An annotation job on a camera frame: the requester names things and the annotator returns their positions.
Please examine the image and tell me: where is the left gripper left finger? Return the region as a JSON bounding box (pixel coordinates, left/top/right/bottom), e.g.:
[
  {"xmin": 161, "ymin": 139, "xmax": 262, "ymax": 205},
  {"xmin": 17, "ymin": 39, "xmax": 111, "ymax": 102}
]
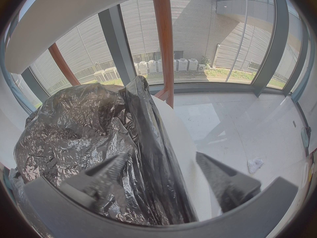
[{"xmin": 60, "ymin": 153, "xmax": 128, "ymax": 204}]

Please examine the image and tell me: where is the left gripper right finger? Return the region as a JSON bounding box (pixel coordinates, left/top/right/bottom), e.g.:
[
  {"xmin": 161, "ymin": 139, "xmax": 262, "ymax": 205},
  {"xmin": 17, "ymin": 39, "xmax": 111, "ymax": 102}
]
[{"xmin": 196, "ymin": 152, "xmax": 262, "ymax": 213}]

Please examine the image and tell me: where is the black plastic bag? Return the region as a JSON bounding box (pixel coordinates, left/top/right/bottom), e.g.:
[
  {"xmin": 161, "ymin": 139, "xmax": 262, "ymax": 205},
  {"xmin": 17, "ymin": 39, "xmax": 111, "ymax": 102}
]
[{"xmin": 10, "ymin": 75, "xmax": 199, "ymax": 226}]

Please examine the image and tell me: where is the white trash bin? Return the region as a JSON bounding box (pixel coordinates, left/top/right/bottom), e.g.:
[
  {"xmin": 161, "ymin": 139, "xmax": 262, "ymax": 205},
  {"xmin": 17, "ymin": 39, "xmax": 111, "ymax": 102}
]
[{"xmin": 151, "ymin": 95, "xmax": 224, "ymax": 223}]

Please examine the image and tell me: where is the crumpled white paper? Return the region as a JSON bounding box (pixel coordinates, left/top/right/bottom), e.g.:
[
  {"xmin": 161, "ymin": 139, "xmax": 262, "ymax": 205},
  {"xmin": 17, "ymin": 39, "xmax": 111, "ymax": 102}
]
[{"xmin": 247, "ymin": 157, "xmax": 264, "ymax": 174}]

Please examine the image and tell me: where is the window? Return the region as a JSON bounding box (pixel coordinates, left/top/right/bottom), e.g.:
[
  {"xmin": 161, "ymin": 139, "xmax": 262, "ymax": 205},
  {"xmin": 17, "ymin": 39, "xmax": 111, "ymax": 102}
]
[{"xmin": 0, "ymin": 0, "xmax": 313, "ymax": 110}]

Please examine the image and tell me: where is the white wooden-legged chair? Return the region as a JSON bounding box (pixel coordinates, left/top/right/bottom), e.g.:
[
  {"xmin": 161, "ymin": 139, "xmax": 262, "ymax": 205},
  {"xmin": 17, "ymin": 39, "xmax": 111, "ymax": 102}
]
[{"xmin": 4, "ymin": 0, "xmax": 185, "ymax": 110}]

